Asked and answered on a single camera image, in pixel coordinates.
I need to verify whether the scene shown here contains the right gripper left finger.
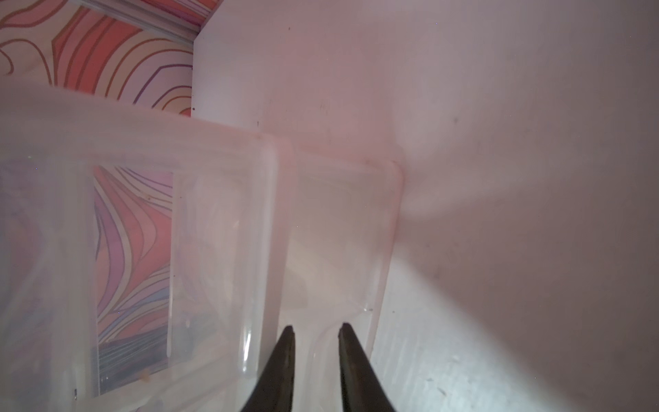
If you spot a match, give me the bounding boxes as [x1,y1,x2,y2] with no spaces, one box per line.
[241,325,296,412]

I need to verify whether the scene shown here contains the white plastic drawer organizer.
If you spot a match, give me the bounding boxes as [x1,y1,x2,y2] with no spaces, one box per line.
[1,77,294,411]

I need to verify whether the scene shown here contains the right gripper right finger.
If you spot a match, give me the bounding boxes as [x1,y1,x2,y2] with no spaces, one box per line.
[338,323,395,412]

